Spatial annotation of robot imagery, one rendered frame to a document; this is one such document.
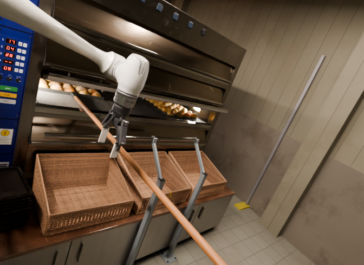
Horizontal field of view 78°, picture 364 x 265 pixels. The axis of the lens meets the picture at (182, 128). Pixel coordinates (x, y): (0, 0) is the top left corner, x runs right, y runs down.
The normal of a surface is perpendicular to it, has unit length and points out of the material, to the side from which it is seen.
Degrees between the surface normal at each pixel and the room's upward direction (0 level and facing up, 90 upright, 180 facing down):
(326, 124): 90
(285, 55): 90
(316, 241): 90
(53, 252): 90
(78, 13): 70
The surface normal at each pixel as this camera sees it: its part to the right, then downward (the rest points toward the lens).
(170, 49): 0.70, 0.10
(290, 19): -0.74, -0.08
